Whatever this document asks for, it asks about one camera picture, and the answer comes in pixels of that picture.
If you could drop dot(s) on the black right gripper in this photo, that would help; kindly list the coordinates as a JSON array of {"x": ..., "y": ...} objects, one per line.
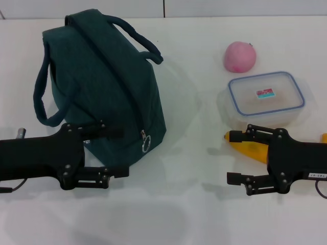
[{"x": 293, "y": 158}]

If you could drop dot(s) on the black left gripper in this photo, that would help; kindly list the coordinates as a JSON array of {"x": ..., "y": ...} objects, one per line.
[{"x": 38, "y": 158}]

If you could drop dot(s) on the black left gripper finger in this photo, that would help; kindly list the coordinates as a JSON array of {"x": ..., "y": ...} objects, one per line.
[{"x": 120, "y": 171}]

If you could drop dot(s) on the yellow banana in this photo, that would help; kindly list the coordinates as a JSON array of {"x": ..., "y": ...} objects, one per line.
[{"x": 251, "y": 151}]

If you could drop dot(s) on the dark teal lunch bag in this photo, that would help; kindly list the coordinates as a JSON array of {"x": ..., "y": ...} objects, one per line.
[{"x": 102, "y": 84}]

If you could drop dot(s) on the clear blue-rimmed food container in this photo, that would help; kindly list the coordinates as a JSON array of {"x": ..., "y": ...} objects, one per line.
[{"x": 265, "y": 95}]

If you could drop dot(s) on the pink toy peach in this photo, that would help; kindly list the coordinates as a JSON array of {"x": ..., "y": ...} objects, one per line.
[{"x": 240, "y": 57}]

